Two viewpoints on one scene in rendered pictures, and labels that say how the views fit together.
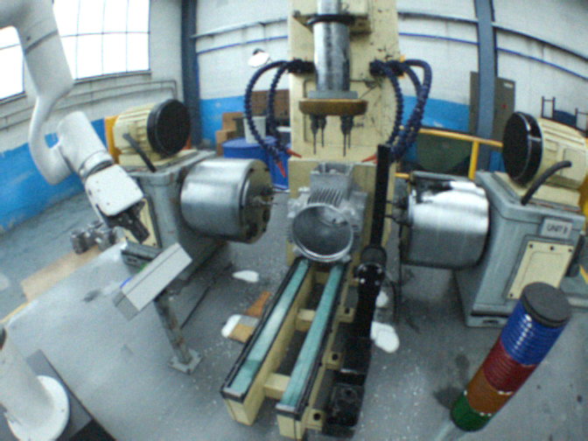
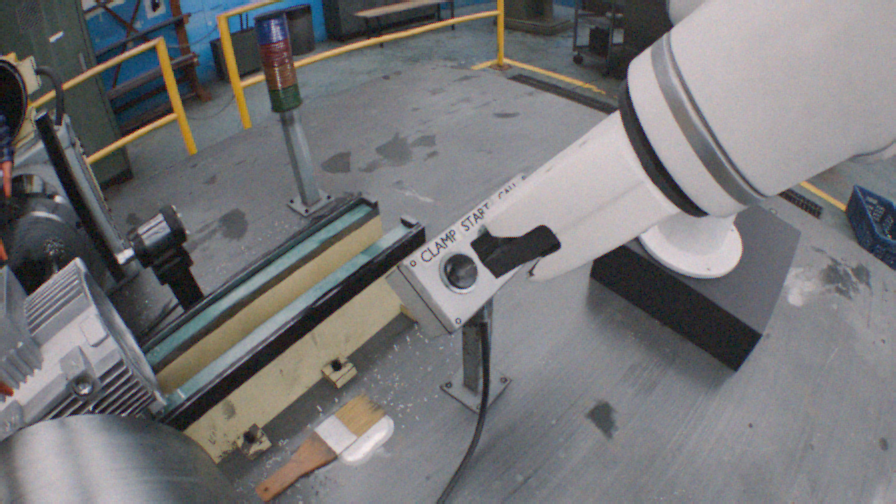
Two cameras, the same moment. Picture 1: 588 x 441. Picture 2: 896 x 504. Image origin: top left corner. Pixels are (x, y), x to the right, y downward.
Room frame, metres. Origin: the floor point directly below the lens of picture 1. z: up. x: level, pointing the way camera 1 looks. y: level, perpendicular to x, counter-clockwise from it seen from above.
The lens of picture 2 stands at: (0.69, 0.37, 1.32)
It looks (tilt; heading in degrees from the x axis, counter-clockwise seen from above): 42 degrees down; 205
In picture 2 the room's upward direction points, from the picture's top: 3 degrees counter-clockwise
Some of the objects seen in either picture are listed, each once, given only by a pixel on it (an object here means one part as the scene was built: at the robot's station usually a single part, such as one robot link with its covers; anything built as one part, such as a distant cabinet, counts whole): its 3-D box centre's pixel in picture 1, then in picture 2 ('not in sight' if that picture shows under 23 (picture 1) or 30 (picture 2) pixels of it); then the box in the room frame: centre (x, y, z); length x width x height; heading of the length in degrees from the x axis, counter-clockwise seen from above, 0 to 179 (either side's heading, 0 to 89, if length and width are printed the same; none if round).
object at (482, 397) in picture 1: (495, 382); (279, 73); (0.11, -0.21, 1.10); 0.06 x 0.06 x 0.04
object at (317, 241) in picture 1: (329, 217); (61, 378); (0.72, -0.10, 1.01); 0.20 x 0.19 x 0.19; 162
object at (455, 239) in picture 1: (448, 222); (35, 243); (0.62, -0.41, 1.04); 0.41 x 0.25 x 0.25; 72
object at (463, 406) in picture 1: (479, 402); (284, 94); (0.11, -0.21, 1.05); 0.06 x 0.06 x 0.04
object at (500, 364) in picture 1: (514, 357); (275, 50); (0.11, -0.21, 1.14); 0.06 x 0.06 x 0.04
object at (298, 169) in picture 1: (337, 210); not in sight; (0.87, -0.14, 0.97); 0.30 x 0.11 x 0.34; 72
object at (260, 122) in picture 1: (254, 129); not in sight; (2.87, 0.37, 0.99); 0.24 x 0.22 x 0.24; 65
